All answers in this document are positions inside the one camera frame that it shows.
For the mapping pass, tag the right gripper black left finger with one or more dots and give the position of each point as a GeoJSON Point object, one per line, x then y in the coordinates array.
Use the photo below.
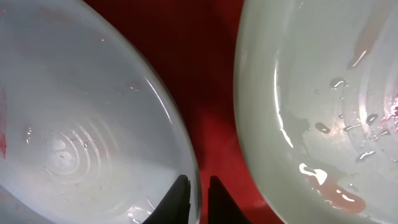
{"type": "Point", "coordinates": [174, 208]}

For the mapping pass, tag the light green plate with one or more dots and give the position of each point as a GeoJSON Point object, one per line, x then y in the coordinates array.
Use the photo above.
{"type": "Point", "coordinates": [315, 100]}

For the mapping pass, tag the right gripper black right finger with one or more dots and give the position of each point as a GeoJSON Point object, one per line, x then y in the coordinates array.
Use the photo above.
{"type": "Point", "coordinates": [222, 209]}

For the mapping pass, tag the light blue plate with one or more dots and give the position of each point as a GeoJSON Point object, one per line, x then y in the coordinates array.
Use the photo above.
{"type": "Point", "coordinates": [89, 134]}

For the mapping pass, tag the red plastic tray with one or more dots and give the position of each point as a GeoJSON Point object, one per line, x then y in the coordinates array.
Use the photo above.
{"type": "Point", "coordinates": [191, 45]}

